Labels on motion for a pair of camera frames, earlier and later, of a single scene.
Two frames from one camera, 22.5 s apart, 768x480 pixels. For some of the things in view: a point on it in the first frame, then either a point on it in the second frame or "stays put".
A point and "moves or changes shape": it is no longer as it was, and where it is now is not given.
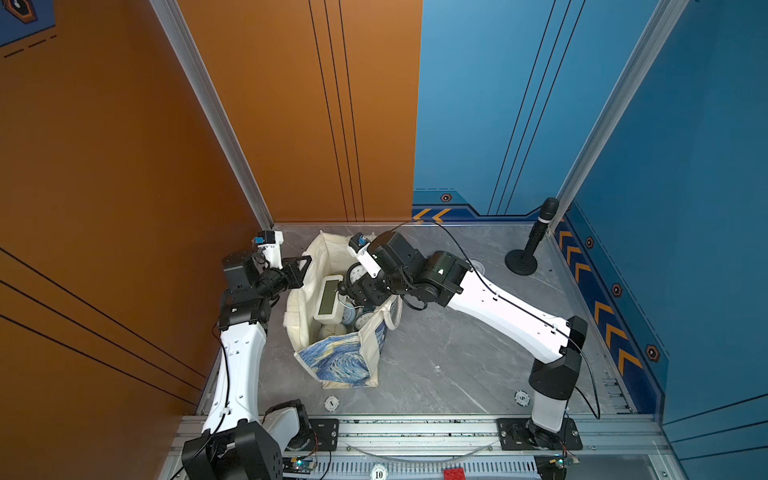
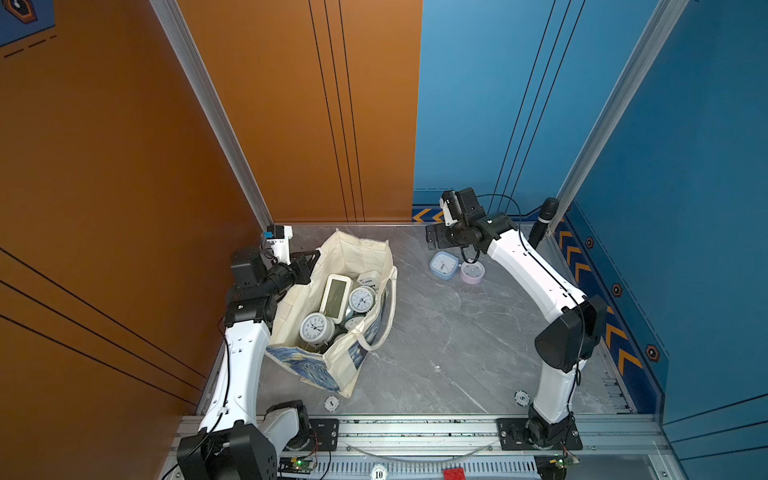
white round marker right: x=522 y=398 stays put
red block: x=454 y=474 stays put
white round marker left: x=332 y=403 stays put
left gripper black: x=294 y=274 stays put
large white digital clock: x=330 y=305 moves or changes shape
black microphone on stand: x=523 y=261 stays put
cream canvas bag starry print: x=345 y=359 moves or changes shape
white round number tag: x=379 y=472 stays put
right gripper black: x=364 y=288 to x=441 y=242
